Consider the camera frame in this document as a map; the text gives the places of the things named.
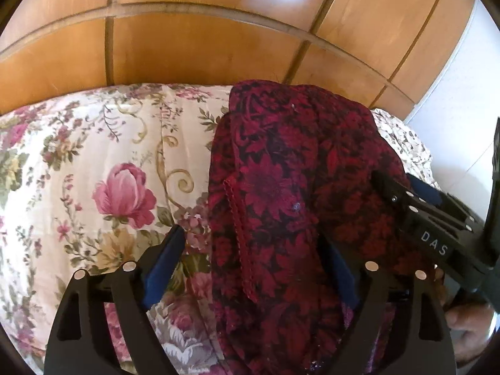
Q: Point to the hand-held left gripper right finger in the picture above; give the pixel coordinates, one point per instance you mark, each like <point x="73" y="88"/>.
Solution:
<point x="345" y="277"/>

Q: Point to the person's right hand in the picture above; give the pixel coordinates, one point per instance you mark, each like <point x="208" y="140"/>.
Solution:
<point x="468" y="330"/>

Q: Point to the wooden headboard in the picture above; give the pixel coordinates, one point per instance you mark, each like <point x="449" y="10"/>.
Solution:
<point x="195" y="54"/>

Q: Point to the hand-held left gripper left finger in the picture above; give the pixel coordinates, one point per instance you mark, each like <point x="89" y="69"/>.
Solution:
<point x="164" y="265"/>

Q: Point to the floral bedspread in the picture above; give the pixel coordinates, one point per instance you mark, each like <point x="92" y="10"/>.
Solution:
<point x="97" y="144"/>

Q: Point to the dark red floral knit garment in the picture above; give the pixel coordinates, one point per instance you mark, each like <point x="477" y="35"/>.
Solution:
<point x="297" y="156"/>

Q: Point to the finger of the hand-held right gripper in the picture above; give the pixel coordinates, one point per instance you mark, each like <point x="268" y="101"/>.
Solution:
<point x="425" y="193"/>
<point x="390" y="189"/>

